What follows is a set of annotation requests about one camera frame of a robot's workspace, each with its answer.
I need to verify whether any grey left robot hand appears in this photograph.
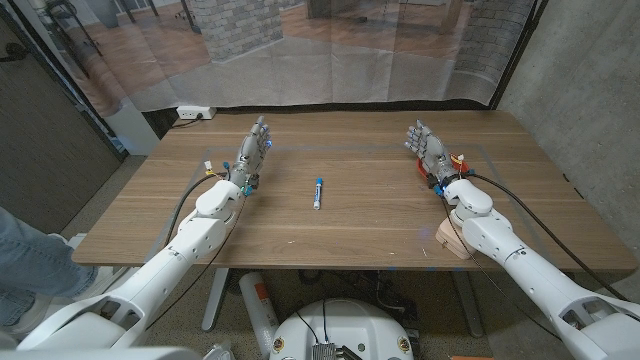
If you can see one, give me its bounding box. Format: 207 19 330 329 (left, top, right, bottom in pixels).
229 115 273 191

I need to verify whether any white table leg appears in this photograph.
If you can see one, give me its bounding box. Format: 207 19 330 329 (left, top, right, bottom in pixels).
449 269 485 339
201 268 231 333

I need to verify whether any black backdrop frame pole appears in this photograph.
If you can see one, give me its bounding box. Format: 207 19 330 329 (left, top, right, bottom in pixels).
7 0 129 161
488 0 550 110

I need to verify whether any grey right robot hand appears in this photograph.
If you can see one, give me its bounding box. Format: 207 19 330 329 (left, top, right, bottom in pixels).
403 118 465 190

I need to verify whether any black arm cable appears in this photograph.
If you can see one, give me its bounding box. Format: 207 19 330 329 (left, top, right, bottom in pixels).
163 172 229 249
467 172 631 304

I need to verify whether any perforated partition panel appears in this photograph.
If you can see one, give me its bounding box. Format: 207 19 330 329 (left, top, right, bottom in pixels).
0 4 129 235

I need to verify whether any white cabinet block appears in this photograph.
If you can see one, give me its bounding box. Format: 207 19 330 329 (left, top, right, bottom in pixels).
103 97 162 157

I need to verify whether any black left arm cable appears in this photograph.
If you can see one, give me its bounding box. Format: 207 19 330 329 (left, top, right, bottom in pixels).
163 172 229 249

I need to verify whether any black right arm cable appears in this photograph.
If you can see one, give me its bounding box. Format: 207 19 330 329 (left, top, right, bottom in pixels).
467 172 631 304

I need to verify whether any red bowl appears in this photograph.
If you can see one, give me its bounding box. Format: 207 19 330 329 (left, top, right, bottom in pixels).
416 152 471 181

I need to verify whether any white power strip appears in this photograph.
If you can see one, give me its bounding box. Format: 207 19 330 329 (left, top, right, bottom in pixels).
176 105 218 121

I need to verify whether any white cylinder with orange label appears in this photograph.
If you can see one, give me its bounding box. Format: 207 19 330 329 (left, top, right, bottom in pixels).
238 271 281 357

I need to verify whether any printed room backdrop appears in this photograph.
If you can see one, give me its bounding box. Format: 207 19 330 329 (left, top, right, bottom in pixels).
9 0 549 119

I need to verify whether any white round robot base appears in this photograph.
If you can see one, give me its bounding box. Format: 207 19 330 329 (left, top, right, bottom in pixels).
269 298 415 360

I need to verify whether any pink jewelry box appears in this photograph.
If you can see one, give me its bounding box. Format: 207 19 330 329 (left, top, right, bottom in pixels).
434 215 474 260

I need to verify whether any person's leg in jeans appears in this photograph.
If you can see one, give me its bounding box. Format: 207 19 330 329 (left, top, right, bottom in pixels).
0 205 99 329

